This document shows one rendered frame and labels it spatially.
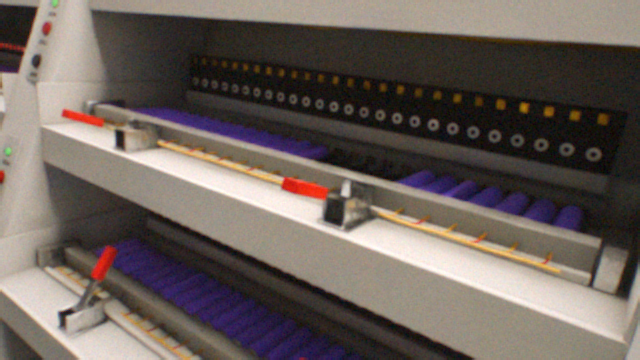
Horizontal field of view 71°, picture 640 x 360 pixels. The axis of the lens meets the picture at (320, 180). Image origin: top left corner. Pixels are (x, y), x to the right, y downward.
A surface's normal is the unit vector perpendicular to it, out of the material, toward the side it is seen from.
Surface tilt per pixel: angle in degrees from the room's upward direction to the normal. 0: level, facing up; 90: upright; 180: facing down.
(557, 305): 21
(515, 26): 111
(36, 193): 90
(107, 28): 90
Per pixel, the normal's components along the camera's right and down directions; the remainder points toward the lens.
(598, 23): -0.59, 0.18
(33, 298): 0.09, -0.95
